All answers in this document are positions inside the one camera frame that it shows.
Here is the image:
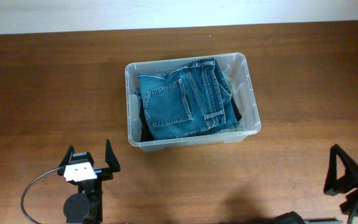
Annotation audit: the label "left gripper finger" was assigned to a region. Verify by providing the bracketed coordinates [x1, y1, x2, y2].
[59, 145, 75, 167]
[105, 139, 121, 173]

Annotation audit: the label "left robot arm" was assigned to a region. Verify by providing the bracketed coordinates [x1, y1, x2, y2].
[57, 140, 121, 223]

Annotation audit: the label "black shorts red waistband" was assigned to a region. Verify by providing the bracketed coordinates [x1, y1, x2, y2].
[231, 97, 242, 121]

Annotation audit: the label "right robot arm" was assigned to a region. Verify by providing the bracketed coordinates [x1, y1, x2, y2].
[272, 142, 358, 223]

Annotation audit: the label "black Nike garment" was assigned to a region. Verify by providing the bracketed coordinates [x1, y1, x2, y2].
[139, 111, 154, 142]

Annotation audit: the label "dark blue jeans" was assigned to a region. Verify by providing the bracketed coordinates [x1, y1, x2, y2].
[137, 58, 239, 140]

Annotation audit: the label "clear plastic storage bin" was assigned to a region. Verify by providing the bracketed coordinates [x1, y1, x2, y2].
[125, 52, 262, 151]

